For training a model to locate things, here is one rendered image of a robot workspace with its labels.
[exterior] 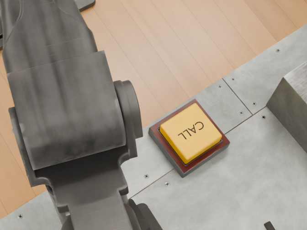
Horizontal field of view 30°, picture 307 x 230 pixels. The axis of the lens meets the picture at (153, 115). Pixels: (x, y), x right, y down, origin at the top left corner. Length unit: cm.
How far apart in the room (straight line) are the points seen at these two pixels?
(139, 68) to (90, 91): 46
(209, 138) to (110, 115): 39
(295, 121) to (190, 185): 17
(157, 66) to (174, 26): 7
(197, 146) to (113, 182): 36
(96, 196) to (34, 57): 10
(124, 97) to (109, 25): 48
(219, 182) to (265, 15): 28
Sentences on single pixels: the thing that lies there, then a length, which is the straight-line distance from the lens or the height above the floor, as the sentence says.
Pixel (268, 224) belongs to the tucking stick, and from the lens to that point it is 78.
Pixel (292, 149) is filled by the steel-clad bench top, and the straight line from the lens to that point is 82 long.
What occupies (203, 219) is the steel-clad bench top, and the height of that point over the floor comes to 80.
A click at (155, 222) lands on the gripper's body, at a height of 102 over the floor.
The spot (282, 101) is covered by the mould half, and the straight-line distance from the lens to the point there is 79.
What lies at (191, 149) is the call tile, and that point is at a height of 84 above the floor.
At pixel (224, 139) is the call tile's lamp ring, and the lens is 78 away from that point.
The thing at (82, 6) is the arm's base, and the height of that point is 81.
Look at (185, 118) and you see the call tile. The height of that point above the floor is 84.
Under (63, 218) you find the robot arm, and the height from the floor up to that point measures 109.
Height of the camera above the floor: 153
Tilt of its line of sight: 66 degrees down
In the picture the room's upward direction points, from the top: 10 degrees clockwise
